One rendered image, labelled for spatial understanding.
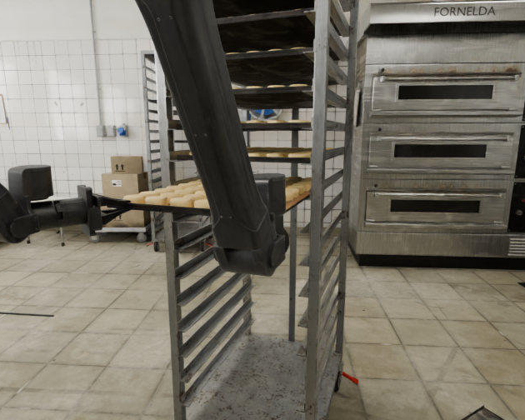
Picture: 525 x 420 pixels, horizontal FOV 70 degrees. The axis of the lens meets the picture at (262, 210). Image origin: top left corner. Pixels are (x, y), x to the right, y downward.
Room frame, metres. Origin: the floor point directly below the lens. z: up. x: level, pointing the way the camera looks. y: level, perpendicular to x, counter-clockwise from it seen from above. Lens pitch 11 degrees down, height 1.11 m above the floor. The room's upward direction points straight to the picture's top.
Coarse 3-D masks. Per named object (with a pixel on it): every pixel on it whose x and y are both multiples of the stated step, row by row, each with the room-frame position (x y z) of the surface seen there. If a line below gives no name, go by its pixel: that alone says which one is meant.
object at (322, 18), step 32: (320, 0) 0.94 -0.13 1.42; (320, 32) 0.94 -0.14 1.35; (320, 64) 0.94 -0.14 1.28; (320, 96) 0.94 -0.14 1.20; (320, 128) 0.94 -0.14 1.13; (320, 160) 0.94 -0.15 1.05; (320, 192) 0.94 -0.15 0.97; (320, 224) 0.94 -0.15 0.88; (320, 256) 0.94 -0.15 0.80; (320, 288) 0.95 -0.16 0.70
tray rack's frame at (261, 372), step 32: (352, 0) 1.52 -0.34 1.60; (352, 32) 1.52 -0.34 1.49; (352, 64) 1.52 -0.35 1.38; (352, 96) 1.51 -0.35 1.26; (352, 128) 1.52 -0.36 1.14; (256, 352) 1.52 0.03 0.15; (288, 352) 1.52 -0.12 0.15; (224, 384) 1.30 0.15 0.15; (256, 384) 1.30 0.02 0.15; (288, 384) 1.30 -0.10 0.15; (192, 416) 1.13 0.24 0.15; (224, 416) 1.13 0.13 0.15; (256, 416) 1.13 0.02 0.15; (288, 416) 1.13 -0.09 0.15; (320, 416) 1.13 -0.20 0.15
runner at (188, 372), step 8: (248, 304) 1.65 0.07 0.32; (240, 312) 1.56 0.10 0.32; (232, 320) 1.48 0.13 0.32; (240, 320) 1.50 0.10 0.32; (224, 328) 1.40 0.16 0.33; (232, 328) 1.42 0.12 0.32; (216, 336) 1.33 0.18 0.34; (224, 336) 1.36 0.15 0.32; (208, 344) 1.27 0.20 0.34; (216, 344) 1.30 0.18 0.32; (200, 352) 1.21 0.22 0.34; (208, 352) 1.25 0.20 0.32; (192, 360) 1.16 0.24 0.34; (200, 360) 1.20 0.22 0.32; (184, 368) 1.11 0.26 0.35; (192, 368) 1.15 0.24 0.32; (184, 376) 1.11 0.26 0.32; (192, 376) 1.11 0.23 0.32
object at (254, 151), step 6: (252, 150) 1.26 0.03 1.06; (258, 150) 1.26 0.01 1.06; (264, 150) 1.29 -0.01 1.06; (270, 150) 1.34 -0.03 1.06; (276, 150) 1.27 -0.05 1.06; (282, 150) 1.27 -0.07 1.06; (288, 150) 1.32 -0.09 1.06; (294, 150) 1.26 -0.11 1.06; (300, 150) 1.26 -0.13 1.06; (306, 150) 1.31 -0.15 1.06; (252, 156) 1.05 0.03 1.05; (258, 156) 1.05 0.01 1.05; (264, 156) 1.10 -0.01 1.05; (270, 156) 1.03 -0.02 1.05; (276, 156) 1.03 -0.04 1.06; (282, 156) 1.04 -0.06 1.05; (288, 156) 1.03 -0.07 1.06; (294, 156) 1.01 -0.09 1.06; (300, 156) 1.01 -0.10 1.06; (306, 156) 1.03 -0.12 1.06
